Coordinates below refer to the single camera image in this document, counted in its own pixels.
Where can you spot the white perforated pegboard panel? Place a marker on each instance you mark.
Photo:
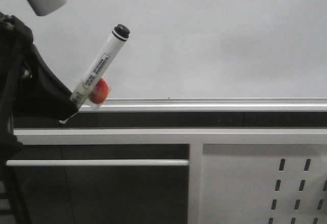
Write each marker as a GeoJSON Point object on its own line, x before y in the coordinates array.
{"type": "Point", "coordinates": [263, 184]}

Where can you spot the white black-tip whiteboard marker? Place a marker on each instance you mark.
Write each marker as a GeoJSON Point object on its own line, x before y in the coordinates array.
{"type": "Point", "coordinates": [108, 52]}

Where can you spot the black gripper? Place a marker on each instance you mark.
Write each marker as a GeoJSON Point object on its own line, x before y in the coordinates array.
{"type": "Point", "coordinates": [50, 97]}

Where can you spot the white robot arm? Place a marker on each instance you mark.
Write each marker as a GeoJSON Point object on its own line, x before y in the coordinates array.
{"type": "Point", "coordinates": [28, 87]}

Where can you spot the red round magnet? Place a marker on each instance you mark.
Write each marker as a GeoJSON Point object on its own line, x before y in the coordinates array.
{"type": "Point", "coordinates": [99, 94]}

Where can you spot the white metal whiteboard stand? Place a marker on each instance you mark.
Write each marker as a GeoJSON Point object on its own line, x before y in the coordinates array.
{"type": "Point", "coordinates": [196, 139]}

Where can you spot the white horizontal rail bar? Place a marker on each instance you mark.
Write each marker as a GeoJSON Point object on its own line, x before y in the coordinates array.
{"type": "Point", "coordinates": [86, 163]}

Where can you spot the white whiteboard with aluminium frame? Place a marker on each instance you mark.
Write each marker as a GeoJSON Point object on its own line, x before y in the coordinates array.
{"type": "Point", "coordinates": [267, 55]}

